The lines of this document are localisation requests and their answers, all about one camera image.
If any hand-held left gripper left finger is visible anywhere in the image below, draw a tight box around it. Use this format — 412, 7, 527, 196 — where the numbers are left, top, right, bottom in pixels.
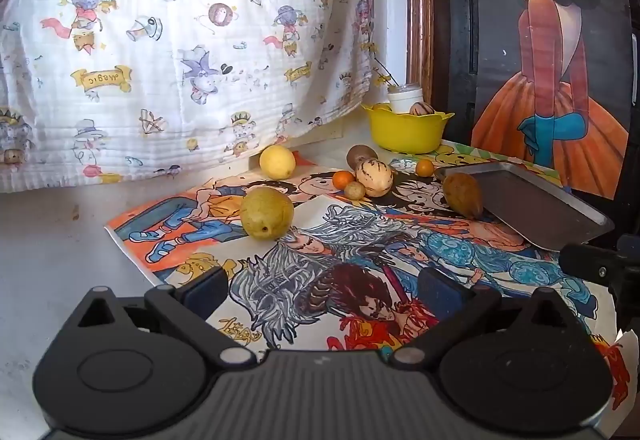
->
70, 266, 257, 369

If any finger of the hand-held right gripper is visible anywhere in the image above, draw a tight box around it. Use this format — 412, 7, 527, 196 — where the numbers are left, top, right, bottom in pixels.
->
559, 242, 623, 288

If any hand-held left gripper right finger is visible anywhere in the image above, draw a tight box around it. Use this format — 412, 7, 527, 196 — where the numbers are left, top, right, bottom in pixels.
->
390, 268, 576, 368

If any metal tray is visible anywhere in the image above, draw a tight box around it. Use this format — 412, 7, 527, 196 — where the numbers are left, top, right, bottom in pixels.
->
434, 163, 615, 251

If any green round pear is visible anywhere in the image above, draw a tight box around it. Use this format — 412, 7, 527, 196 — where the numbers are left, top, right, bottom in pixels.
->
240, 186, 295, 241

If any brown long pear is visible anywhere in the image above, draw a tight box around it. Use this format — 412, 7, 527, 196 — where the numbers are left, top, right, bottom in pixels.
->
442, 172, 485, 219

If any striped pepino melon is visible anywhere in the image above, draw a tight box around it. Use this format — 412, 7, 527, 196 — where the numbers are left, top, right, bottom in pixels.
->
356, 159, 395, 197

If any yellow lemon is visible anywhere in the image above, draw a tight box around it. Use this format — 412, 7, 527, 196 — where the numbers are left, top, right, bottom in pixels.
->
258, 145, 297, 181

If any brown kiwi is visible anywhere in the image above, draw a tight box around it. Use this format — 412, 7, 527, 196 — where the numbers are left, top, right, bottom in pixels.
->
346, 145, 379, 169

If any cartoon kids poster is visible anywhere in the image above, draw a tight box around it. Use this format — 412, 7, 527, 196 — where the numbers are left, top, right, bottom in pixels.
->
104, 165, 351, 283

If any silver-haired warrior poster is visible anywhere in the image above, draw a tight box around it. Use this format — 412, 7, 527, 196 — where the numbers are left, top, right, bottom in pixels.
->
215, 197, 632, 421

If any yellow plastic bowl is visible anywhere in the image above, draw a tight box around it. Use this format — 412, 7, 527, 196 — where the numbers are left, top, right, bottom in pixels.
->
361, 102, 455, 155

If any white jar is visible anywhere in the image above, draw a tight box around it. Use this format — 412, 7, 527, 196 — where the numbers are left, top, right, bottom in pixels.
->
387, 84, 423, 115

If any twig with yellow flowers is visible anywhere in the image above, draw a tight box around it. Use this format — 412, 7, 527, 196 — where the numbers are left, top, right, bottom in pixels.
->
362, 40, 401, 88

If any white cartoon printed blanket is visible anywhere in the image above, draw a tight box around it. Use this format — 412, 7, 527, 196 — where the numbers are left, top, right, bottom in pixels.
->
0, 0, 376, 193

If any black cabinet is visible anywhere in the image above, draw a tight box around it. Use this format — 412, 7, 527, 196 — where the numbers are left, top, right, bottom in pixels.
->
435, 0, 640, 221

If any wall poster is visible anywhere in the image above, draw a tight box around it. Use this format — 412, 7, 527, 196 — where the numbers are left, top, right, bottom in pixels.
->
470, 0, 632, 198

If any brown wooden frame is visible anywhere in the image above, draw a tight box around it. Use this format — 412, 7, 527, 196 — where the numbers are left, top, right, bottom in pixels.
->
404, 0, 435, 108

